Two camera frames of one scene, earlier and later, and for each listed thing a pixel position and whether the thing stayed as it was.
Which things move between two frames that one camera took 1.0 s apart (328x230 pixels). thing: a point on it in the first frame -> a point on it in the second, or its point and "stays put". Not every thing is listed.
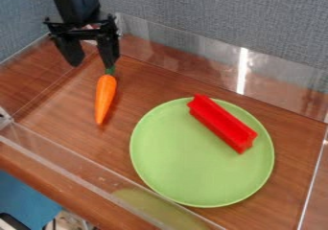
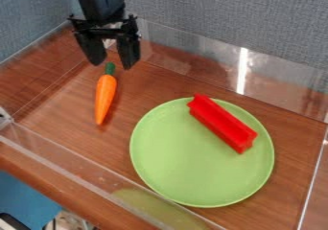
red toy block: [222, 123] stays put
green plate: [188, 164] stays put
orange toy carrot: [105, 93] stays put
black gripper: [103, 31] -> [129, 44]
